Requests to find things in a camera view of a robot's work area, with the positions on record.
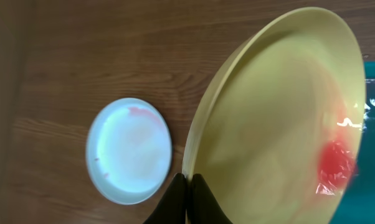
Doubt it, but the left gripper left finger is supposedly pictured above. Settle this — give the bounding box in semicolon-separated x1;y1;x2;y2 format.
143;173;188;224

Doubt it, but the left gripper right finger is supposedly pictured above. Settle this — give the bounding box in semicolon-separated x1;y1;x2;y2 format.
190;174;232;224

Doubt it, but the light blue plate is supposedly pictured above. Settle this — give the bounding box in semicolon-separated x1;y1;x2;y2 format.
85;98;173;205

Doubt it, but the green plate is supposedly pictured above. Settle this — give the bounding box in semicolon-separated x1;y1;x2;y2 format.
182;7;366;223

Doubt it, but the teal plastic tray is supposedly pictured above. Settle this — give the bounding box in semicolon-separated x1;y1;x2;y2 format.
331;62;375;224

